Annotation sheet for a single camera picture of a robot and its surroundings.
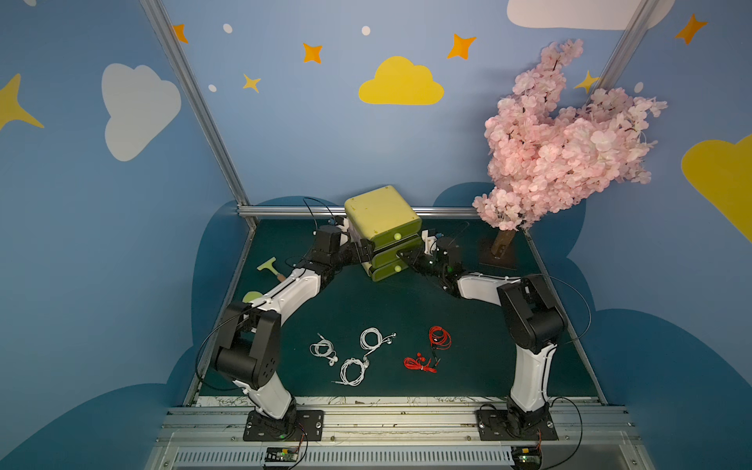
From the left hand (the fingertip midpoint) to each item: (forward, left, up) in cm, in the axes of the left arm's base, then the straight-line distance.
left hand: (363, 242), depth 91 cm
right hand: (+1, -12, -5) cm, 14 cm away
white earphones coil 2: (-24, -6, -18) cm, 31 cm away
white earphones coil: (-28, +10, -19) cm, 35 cm away
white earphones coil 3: (-34, +2, -19) cm, 39 cm away
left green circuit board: (-54, +18, -19) cm, 60 cm away
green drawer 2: (-1, -9, -5) cm, 10 cm away
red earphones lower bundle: (-32, -17, -17) cm, 40 cm away
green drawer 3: (-2, -8, -13) cm, 16 cm away
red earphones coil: (-24, -25, -18) cm, 39 cm away
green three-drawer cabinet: (+10, -6, +1) cm, 12 cm away
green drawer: (+3, -11, +1) cm, 11 cm away
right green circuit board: (-53, -44, -21) cm, 72 cm away
